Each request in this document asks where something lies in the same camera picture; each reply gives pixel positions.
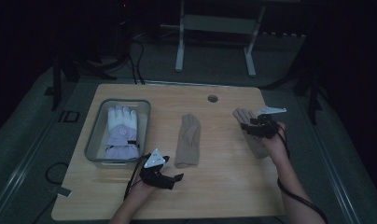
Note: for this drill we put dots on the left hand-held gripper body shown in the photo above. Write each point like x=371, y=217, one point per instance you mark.
x=154, y=169

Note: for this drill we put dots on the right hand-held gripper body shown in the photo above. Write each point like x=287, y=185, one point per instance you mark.
x=266, y=124

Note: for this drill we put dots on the beige knit glove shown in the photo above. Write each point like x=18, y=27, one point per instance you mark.
x=188, y=140
x=253, y=144

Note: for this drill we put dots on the purple and white glove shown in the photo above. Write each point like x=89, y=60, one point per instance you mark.
x=122, y=130

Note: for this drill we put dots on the clear plastic bin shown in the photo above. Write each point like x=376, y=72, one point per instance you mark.
x=94, y=137

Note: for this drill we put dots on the person's left hand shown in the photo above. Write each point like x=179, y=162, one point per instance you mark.
x=143, y=188

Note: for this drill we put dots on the person's right hand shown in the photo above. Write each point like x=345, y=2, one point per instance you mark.
x=275, y=146

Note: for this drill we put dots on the black tripod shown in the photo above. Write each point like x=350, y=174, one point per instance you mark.
x=311, y=90

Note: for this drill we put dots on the grey floor tag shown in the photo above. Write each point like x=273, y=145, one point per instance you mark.
x=64, y=191

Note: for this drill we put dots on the grey metal stand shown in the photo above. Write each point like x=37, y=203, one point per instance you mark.
x=217, y=23

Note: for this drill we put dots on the black stand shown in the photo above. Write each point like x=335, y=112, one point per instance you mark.
x=56, y=81

